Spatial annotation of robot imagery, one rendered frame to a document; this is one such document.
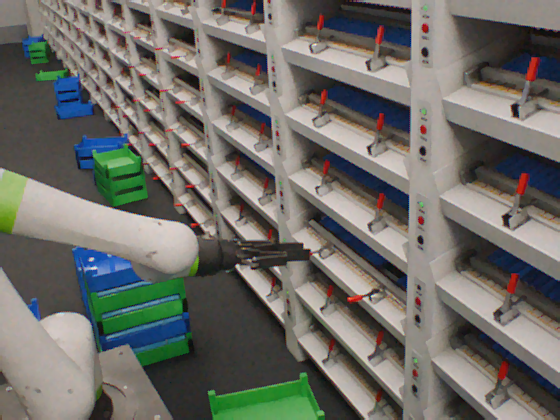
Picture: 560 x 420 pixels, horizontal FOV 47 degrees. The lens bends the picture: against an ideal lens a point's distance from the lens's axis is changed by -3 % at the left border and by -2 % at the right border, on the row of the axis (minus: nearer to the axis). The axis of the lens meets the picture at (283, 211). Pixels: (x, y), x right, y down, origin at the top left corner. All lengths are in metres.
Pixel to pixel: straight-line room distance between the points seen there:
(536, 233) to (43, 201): 0.86
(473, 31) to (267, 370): 1.35
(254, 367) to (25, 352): 1.12
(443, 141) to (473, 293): 0.30
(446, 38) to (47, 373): 0.91
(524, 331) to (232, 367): 1.22
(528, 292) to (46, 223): 0.88
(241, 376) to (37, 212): 1.10
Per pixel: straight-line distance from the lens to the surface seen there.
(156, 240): 1.29
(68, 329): 1.40
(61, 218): 1.27
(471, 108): 1.13
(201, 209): 3.10
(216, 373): 2.19
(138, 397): 1.58
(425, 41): 1.21
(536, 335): 1.19
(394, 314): 1.56
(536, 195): 1.15
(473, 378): 1.38
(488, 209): 1.18
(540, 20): 1.01
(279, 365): 2.19
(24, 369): 1.23
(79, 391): 1.28
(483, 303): 1.26
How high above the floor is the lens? 1.32
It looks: 24 degrees down
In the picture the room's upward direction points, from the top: 4 degrees counter-clockwise
